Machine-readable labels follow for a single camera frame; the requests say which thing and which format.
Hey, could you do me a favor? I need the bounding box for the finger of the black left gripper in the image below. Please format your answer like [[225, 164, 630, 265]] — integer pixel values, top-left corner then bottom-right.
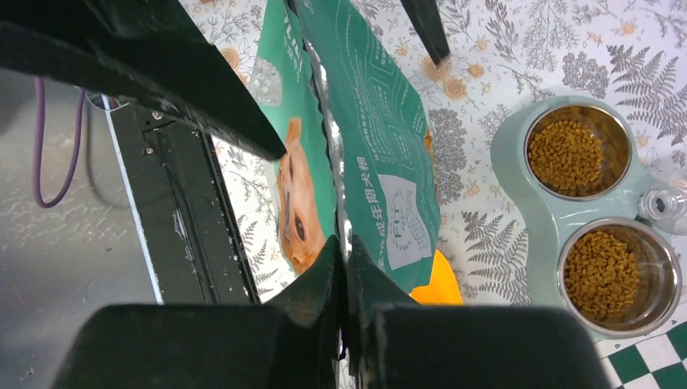
[[1, 1, 285, 161], [401, 0, 450, 65]]

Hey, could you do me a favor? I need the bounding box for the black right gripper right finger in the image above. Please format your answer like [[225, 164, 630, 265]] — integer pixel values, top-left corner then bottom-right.
[[346, 237, 610, 388]]

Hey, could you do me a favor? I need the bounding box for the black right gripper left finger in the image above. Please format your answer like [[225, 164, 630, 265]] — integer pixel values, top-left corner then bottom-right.
[[53, 236, 342, 388]]

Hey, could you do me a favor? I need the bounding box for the yellow plastic scoop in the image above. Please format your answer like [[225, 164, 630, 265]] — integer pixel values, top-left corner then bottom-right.
[[409, 250, 463, 306]]

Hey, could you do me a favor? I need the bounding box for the teal pet food bag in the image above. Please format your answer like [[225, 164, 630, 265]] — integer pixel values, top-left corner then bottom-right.
[[249, 1, 440, 292]]

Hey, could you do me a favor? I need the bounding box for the mint double pet bowl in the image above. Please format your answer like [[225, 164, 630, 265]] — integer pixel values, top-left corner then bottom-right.
[[491, 96, 683, 340]]

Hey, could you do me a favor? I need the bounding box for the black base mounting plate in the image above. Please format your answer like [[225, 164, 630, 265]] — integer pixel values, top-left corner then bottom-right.
[[107, 105, 260, 305]]

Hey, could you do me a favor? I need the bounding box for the floral table mat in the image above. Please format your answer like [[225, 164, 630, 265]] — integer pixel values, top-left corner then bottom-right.
[[182, 0, 687, 344]]

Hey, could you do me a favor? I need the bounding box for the green white checkerboard mat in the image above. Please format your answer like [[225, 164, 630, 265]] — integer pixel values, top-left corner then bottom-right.
[[598, 320, 686, 389]]

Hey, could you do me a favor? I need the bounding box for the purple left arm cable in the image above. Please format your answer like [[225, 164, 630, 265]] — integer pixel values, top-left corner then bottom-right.
[[32, 77, 87, 209]]

